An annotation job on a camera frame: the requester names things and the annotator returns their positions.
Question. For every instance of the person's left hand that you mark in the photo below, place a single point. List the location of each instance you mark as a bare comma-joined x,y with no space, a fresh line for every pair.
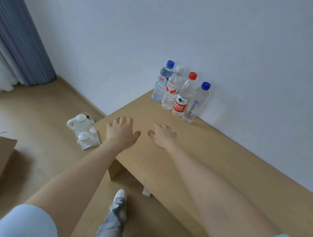
121,135

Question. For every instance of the person's right hand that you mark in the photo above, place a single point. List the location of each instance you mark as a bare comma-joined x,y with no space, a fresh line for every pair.
163,138

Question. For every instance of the person's right middle finger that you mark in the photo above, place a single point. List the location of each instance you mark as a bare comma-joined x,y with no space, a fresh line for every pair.
162,127

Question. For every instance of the person's left middle finger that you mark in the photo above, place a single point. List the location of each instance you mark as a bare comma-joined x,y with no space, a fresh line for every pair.
122,121

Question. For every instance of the person's right thumb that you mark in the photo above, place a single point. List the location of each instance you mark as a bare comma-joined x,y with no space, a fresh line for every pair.
151,134

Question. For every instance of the person's left little finger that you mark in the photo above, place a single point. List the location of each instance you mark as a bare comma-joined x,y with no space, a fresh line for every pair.
109,125

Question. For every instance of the person's left thumb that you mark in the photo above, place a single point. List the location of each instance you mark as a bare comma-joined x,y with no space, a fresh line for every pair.
136,135

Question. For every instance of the person's left forearm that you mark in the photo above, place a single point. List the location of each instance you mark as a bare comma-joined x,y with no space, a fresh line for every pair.
78,175

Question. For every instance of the person's right forearm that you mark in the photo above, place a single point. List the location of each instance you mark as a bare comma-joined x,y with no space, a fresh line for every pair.
210,193

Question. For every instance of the small white tea cup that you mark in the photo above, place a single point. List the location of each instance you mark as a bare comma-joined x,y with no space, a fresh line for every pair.
93,130

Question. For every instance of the white tea tray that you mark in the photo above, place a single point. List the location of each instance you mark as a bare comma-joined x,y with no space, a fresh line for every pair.
91,142

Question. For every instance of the white lidded tea cup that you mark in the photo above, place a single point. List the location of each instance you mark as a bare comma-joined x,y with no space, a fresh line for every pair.
84,137

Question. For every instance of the white teapot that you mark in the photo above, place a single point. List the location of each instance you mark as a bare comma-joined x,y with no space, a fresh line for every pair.
78,121

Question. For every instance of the red-cap water bottle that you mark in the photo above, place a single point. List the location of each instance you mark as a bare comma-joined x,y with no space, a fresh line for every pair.
183,97

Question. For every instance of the blue-cap bottle with white label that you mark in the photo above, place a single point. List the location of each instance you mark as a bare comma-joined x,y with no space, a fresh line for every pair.
195,103

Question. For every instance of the white-cap water bottle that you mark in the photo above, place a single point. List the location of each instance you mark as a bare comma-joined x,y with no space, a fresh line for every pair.
172,89

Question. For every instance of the blue-cap bottle with red-lettered label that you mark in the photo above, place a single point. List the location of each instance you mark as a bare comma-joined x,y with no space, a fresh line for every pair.
161,83

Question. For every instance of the person's white shoe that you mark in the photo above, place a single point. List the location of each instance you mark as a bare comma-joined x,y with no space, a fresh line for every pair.
120,195

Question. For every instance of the person's grey trouser leg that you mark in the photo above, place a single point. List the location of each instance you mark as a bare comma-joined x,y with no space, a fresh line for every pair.
113,217

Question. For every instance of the brown cardboard box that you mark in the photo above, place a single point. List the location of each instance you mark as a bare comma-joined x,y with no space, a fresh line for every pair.
6,152

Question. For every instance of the white sheer curtain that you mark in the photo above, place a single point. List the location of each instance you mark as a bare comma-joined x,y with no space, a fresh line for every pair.
5,73

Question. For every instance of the blue-grey curtain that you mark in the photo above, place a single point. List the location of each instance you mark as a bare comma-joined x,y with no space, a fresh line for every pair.
24,41

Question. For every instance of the person's white sleeve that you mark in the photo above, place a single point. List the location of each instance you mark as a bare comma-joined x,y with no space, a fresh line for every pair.
27,222

